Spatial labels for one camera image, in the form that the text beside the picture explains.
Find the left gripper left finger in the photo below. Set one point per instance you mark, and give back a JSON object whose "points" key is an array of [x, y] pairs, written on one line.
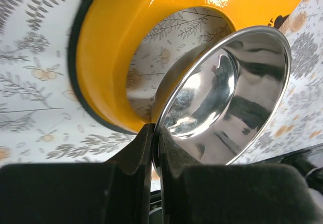
{"points": [[114, 191]]}

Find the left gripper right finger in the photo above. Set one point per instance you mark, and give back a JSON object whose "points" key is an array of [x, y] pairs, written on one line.
{"points": [[248, 193]]}

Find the steel bowl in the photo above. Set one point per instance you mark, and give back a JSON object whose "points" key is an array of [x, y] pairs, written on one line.
{"points": [[217, 98]]}

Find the yellow pet bowl stand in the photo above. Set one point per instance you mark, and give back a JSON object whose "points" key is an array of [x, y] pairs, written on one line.
{"points": [[106, 34]]}

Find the floral table mat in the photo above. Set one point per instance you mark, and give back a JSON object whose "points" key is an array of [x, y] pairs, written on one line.
{"points": [[42, 120]]}

